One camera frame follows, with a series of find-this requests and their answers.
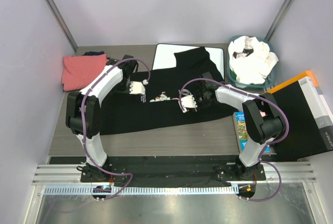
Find white tray board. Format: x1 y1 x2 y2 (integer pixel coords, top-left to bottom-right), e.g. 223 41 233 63
152 43 225 78

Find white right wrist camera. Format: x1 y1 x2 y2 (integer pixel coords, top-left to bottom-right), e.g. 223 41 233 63
178 95 198 113

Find black floral print t-shirt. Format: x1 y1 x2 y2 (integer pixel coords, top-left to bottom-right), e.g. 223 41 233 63
100 47 237 135

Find blue picture book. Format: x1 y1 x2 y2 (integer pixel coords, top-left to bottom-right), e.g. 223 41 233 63
233 112 249 153

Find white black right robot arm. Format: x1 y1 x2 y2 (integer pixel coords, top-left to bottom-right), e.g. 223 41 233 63
194 77 289 179

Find folded dark navy t-shirt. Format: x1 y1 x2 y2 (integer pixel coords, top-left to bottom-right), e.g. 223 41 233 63
83 51 110 60

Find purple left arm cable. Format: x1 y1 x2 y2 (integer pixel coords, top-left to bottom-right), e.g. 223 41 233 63
80 57 151 200

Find aluminium rail frame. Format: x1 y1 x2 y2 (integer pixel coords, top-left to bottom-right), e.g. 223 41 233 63
32 162 316 199

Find black orange box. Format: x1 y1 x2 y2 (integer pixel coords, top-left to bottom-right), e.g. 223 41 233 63
268 70 332 161

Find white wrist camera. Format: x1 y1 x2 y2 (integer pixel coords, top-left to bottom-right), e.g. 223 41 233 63
129 79 149 95
178 95 198 113

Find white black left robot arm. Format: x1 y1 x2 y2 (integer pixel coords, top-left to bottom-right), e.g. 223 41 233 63
65 55 149 182

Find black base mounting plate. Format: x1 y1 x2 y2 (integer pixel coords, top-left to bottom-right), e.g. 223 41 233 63
80 155 266 183

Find folded coral pink t-shirt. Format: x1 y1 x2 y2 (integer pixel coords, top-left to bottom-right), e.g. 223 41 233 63
61 54 107 92

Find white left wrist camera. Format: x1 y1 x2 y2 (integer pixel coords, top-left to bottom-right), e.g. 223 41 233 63
129 79 149 95

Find white crumpled t-shirts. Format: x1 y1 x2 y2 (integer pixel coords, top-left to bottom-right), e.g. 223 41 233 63
227 35 279 85

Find teal laundry basket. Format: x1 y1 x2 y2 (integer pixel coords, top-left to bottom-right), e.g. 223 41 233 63
226 35 277 89

